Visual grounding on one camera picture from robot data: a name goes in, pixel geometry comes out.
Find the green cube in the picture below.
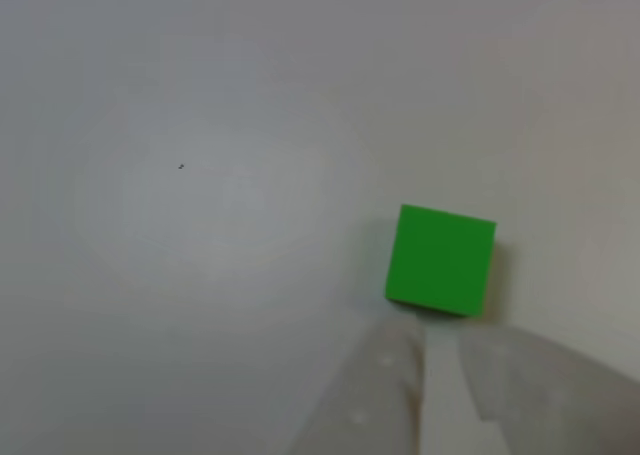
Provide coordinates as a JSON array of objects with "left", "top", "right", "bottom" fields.
[{"left": 383, "top": 203, "right": 499, "bottom": 320}]

